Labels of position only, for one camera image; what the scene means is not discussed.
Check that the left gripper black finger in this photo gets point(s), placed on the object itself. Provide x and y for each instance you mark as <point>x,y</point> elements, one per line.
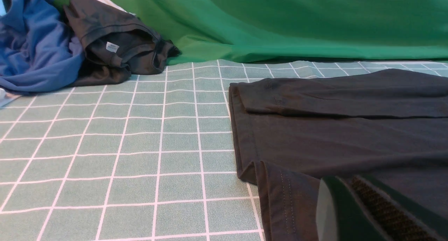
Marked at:
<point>366,209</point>

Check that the gray long sleeve shirt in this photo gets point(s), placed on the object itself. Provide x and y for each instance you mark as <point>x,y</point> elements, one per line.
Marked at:
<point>289,133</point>

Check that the dark gray crumpled shirt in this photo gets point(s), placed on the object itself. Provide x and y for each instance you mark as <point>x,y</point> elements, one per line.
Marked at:
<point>116,44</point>

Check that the green grid tablecloth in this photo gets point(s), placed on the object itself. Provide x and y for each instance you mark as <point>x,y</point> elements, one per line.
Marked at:
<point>150,159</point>

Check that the green backdrop cloth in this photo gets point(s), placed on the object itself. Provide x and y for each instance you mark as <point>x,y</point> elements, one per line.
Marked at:
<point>258,30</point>

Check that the blue crumpled garment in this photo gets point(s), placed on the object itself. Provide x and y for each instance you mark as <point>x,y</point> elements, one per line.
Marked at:
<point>39,53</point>

